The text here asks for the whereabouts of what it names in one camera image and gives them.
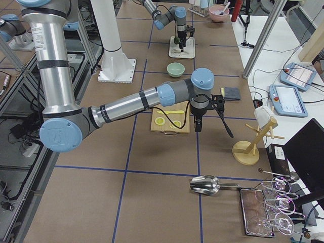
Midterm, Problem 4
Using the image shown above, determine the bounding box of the wooden cutting board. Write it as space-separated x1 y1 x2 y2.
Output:
150 101 190 134

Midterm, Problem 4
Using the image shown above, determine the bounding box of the pink bowl with ice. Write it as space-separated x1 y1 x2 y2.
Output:
209 5 229 22

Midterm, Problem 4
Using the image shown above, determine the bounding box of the green avocado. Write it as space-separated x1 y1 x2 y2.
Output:
174 36 179 45

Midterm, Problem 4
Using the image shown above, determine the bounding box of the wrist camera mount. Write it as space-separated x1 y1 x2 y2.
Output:
186 25 195 38
211 94 225 116

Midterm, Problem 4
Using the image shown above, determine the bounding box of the dark rectangular tray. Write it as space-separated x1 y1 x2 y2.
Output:
239 188 275 238

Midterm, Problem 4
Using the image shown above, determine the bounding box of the far teach pendant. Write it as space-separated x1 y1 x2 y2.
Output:
280 62 316 92

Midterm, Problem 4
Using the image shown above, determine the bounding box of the white wire cup rack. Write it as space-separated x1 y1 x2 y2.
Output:
188 0 209 17

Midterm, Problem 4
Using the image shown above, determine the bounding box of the metal tube with black tip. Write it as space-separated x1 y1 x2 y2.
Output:
220 2 230 15

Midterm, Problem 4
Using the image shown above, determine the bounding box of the metal scoop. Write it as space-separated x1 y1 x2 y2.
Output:
190 175 240 195

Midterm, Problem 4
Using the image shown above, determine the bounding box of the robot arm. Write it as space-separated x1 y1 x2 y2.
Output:
19 1 214 153
138 1 189 52

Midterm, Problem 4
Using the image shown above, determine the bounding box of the wooden mug tree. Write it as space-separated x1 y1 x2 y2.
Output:
232 116 284 166

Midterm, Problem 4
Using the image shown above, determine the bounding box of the green ceramic bowl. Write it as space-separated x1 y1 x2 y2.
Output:
167 62 185 78

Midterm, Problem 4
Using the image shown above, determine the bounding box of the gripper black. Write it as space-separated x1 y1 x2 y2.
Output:
190 97 212 132
176 26 188 52

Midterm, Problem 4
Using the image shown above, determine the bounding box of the black monitor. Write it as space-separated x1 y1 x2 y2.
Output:
283 118 323 208

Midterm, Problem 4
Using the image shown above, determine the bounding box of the black box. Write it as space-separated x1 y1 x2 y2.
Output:
266 144 291 176

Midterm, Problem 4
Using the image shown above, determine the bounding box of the white camera pillar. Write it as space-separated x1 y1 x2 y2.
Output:
91 0 136 84

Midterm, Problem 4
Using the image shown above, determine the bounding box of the aluminium frame post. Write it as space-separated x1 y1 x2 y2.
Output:
242 0 287 79

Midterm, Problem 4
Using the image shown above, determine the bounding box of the yellow plastic knife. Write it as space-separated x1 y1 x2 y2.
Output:
157 110 184 114

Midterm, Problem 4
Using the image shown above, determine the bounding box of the wine glass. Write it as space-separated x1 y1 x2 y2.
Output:
258 176 299 199
264 195 306 220
246 213 294 237

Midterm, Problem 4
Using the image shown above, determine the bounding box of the grey folded cloth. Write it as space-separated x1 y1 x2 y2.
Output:
220 87 241 101

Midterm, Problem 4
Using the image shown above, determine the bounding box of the black tripod stick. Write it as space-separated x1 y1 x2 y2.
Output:
238 0 255 49

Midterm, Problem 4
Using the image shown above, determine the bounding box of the near teach pendant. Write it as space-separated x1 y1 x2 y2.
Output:
269 85 308 117

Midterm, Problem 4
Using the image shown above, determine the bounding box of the teach pendant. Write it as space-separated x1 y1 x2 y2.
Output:
269 85 308 117
280 62 316 92

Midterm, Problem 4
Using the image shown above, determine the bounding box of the white plastic tray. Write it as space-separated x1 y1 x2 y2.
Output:
169 36 195 59

